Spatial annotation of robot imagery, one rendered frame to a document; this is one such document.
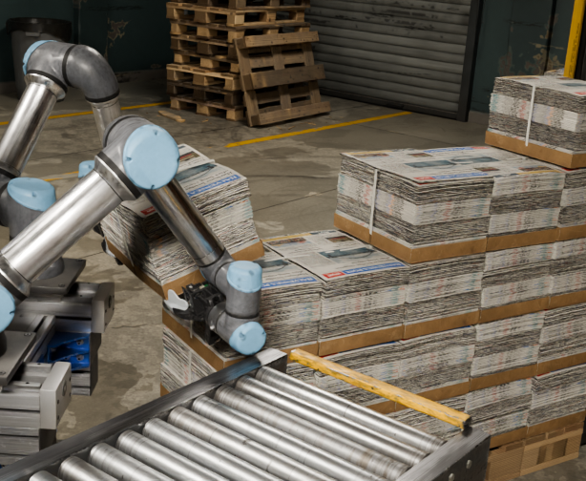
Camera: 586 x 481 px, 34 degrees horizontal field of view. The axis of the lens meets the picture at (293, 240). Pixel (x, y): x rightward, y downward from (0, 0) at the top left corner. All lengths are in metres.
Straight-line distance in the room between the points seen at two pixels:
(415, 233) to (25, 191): 1.04
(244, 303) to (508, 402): 1.34
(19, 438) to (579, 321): 1.91
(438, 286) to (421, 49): 7.46
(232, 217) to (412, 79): 7.89
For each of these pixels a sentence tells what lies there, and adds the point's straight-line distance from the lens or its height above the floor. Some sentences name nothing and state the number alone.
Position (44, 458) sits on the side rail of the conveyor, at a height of 0.80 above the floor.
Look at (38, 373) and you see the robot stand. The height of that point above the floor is 0.76.
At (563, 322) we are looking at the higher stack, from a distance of 3.21.
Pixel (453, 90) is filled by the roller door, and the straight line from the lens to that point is 9.92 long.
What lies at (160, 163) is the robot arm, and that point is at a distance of 1.83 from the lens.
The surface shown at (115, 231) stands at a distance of 2.51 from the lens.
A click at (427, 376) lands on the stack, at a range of 2.87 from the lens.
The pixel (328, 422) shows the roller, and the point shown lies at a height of 0.79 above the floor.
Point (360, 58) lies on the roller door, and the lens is 10.52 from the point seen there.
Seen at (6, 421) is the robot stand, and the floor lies 0.70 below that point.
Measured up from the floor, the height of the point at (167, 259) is 0.92.
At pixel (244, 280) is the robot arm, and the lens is 2.02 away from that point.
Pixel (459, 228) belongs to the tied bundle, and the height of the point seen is 0.92.
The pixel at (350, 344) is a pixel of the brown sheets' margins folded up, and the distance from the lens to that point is 2.62.
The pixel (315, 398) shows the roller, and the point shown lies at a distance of 1.95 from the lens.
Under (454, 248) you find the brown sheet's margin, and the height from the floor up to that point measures 0.86.
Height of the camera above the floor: 1.68
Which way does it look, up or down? 18 degrees down
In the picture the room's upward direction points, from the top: 4 degrees clockwise
